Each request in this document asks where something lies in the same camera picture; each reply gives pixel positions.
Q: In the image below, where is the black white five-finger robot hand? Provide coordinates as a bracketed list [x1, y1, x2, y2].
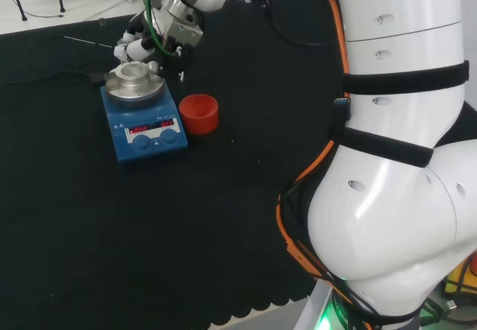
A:
[113, 8, 206, 82]

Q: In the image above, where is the clear glass round-bottom flask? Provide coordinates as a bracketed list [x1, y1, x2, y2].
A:
[117, 36, 149, 77]

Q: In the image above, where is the blue-base heater with steel bowl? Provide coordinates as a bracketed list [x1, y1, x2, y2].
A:
[90, 61, 189, 165]

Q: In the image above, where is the clear glass rod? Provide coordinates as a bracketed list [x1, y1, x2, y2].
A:
[63, 36, 115, 49]

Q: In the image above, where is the black bench cloth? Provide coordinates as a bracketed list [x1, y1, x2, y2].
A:
[0, 0, 477, 330]

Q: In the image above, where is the yellow stop button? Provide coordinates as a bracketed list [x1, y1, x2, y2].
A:
[442, 250, 477, 305]

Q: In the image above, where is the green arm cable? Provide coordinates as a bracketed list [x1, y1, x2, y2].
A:
[142, 0, 177, 56]

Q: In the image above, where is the orange ribbed flask ring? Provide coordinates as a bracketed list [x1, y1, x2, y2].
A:
[178, 92, 220, 136]

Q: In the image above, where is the thick black heater power cable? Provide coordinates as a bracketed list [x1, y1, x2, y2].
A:
[89, 71, 108, 88]

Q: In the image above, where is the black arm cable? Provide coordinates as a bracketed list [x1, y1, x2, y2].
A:
[244, 0, 338, 48]

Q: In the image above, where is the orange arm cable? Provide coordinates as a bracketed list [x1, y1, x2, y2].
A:
[274, 0, 376, 330]

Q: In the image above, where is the aluminium base plate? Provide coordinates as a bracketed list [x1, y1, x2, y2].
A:
[293, 280, 338, 330]

